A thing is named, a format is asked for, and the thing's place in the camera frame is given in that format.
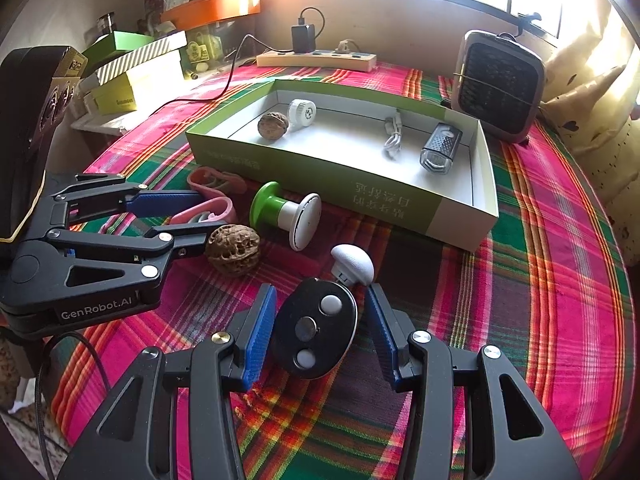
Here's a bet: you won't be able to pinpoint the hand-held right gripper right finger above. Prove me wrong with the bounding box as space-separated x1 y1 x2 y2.
364 282 583 480

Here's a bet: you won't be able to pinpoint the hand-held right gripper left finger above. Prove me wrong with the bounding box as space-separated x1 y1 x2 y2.
57 282 278 480

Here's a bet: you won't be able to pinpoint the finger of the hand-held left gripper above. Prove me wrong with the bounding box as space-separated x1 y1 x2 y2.
45 221 230 294
37 172 194 232

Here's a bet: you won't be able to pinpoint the black oval device white buttons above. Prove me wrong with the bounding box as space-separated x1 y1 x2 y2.
271 277 359 381

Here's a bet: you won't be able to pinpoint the pink clip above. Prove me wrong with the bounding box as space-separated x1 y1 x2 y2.
170 197 237 226
186 167 248 196

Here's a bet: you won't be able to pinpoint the white mushroom-shaped gadget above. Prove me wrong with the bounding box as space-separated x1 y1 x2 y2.
330 244 375 287

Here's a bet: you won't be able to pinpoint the large brown walnut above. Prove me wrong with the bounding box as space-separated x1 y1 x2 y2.
205 225 262 276

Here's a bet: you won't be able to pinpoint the green and white spool gadget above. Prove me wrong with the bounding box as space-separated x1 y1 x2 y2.
249 181 322 252

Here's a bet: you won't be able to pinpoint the green and white cardboard box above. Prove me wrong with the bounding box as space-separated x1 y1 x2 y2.
185 78 500 252

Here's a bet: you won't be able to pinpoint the small brown walnut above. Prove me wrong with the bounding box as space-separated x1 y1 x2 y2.
257 111 291 138

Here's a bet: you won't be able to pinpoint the white cylindrical gadget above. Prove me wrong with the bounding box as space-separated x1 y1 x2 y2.
286 98 317 132

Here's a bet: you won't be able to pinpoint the white cable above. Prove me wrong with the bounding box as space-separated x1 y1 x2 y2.
383 109 406 161

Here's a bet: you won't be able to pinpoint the black bike light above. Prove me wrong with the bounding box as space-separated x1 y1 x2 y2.
419 122 463 175

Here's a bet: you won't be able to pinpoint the green box lid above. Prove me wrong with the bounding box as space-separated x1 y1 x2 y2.
81 31 156 66

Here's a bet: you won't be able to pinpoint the white striped box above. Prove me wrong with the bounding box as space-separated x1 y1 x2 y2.
80 30 187 92

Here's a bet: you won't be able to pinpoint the dark jar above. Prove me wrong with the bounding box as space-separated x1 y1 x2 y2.
95 12 117 41

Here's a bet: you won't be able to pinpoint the yellow-green padlock figure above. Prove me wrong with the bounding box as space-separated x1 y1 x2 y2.
187 40 211 68

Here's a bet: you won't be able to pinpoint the plaid tablecloth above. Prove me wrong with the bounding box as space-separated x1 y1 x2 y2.
50 60 633 480

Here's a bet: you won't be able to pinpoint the orange tray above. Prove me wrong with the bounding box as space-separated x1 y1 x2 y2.
160 0 262 31

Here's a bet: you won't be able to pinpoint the beige power strip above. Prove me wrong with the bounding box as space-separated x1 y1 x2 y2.
256 49 377 73

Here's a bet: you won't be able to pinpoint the black charger adapter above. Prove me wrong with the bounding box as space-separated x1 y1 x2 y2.
291 7 326 54

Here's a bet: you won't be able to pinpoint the grey space heater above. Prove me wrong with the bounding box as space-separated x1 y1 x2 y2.
452 30 546 145

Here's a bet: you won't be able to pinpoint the cream curtain with hearts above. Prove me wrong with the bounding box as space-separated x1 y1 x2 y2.
537 0 640 261

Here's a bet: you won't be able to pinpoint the black window latch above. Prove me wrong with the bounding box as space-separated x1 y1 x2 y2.
517 10 543 36

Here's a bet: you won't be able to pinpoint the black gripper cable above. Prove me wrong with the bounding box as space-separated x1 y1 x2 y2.
35 331 111 480

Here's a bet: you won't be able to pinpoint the black power cord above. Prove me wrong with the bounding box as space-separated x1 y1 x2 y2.
152 33 266 111

